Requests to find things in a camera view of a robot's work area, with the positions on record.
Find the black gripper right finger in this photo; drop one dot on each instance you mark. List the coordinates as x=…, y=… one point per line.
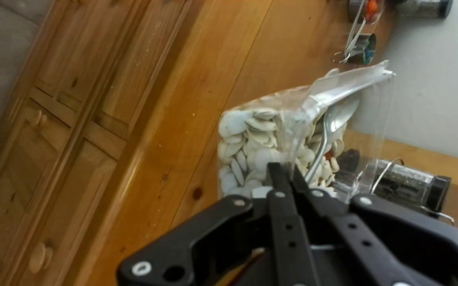
x=398, y=239

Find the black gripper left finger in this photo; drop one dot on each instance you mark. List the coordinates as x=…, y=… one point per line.
x=287, y=233

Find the white seeds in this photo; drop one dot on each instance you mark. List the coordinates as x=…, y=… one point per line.
x=250, y=144

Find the clear bag of white beans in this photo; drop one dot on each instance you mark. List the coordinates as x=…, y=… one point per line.
x=293, y=106

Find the metal spoon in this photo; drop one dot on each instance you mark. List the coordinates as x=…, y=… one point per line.
x=341, y=114

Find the glass spice jar black cap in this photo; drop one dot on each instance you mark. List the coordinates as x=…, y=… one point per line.
x=405, y=185

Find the wooden pine dresser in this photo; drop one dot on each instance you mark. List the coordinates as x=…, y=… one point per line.
x=187, y=80

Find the orange and metal utensil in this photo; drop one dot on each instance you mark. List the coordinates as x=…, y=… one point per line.
x=371, y=9

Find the small glass jar dark lid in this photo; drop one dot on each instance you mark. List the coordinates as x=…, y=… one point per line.
x=425, y=7

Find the round wooden drawer knob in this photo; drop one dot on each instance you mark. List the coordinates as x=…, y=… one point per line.
x=40, y=258

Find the small wooden door knob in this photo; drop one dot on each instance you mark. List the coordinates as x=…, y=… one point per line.
x=40, y=120

